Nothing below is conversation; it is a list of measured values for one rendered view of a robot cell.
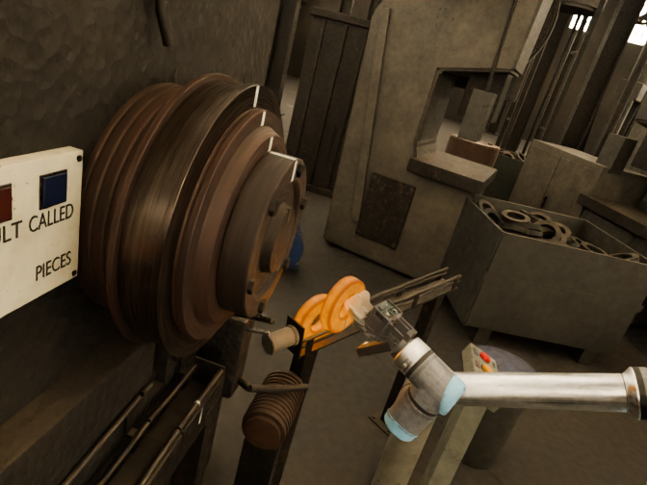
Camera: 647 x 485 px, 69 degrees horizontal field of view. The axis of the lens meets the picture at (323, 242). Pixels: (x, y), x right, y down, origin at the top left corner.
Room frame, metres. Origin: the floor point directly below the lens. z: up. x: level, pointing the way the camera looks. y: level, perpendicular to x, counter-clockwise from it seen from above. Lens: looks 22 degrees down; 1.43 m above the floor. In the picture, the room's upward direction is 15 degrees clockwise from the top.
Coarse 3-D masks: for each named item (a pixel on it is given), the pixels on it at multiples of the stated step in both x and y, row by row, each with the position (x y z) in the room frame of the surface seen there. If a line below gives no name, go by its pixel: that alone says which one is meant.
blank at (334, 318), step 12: (348, 276) 1.11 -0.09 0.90; (336, 288) 1.06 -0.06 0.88; (348, 288) 1.07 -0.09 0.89; (360, 288) 1.12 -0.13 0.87; (324, 300) 1.05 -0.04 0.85; (336, 300) 1.04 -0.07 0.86; (324, 312) 1.04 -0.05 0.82; (336, 312) 1.05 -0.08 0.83; (324, 324) 1.04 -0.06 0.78; (336, 324) 1.06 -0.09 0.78; (348, 324) 1.11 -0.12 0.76
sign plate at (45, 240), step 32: (0, 160) 0.45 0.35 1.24; (32, 160) 0.47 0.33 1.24; (64, 160) 0.52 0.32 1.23; (32, 192) 0.47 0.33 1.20; (0, 224) 0.43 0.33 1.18; (32, 224) 0.47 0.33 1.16; (64, 224) 0.52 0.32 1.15; (0, 256) 0.43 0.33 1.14; (32, 256) 0.47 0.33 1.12; (64, 256) 0.52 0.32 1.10; (0, 288) 0.43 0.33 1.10; (32, 288) 0.47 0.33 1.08
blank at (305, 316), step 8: (320, 296) 1.18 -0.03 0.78; (304, 304) 1.16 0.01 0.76; (312, 304) 1.15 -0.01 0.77; (320, 304) 1.16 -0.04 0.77; (304, 312) 1.14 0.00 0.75; (312, 312) 1.14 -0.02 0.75; (320, 312) 1.17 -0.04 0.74; (304, 320) 1.13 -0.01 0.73; (312, 320) 1.15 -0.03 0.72; (320, 320) 1.21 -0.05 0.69; (312, 328) 1.18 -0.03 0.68; (320, 328) 1.19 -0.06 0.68; (304, 336) 1.14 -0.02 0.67; (320, 336) 1.19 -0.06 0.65
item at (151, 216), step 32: (192, 96) 0.66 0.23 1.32; (224, 96) 0.68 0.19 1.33; (192, 128) 0.61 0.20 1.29; (224, 128) 0.64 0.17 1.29; (160, 160) 0.57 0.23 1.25; (192, 160) 0.56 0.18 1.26; (160, 192) 0.55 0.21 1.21; (192, 192) 0.57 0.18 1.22; (128, 224) 0.53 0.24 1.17; (160, 224) 0.53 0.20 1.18; (128, 256) 0.53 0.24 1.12; (160, 256) 0.51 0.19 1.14; (128, 288) 0.53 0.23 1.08; (160, 288) 0.52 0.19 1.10; (128, 320) 0.56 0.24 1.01; (160, 320) 0.53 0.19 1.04; (192, 352) 0.66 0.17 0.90
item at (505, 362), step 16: (496, 352) 1.76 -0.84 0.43; (512, 368) 1.67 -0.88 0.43; (528, 368) 1.70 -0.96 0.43; (448, 416) 1.67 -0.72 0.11; (496, 416) 1.53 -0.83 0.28; (512, 416) 1.54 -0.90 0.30; (480, 432) 1.53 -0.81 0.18; (496, 432) 1.53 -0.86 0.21; (480, 448) 1.53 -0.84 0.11; (496, 448) 1.54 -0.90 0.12; (480, 464) 1.53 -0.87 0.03
